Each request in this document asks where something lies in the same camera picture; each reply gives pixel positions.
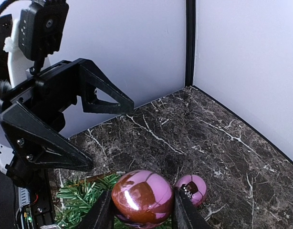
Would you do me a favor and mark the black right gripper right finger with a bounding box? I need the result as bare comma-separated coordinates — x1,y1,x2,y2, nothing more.
172,188,212,229

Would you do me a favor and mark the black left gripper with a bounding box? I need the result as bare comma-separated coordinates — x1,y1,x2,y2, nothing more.
0,59,135,189

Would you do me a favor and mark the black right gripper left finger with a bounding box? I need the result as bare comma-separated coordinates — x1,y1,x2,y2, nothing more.
77,190,115,229

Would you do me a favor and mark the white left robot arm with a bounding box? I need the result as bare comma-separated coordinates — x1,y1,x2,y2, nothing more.
0,59,134,192

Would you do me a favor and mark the small green christmas tree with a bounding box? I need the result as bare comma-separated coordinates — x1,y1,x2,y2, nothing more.
55,173,176,229

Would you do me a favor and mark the white cable duct strip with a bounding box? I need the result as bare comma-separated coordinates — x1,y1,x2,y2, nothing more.
18,187,31,210

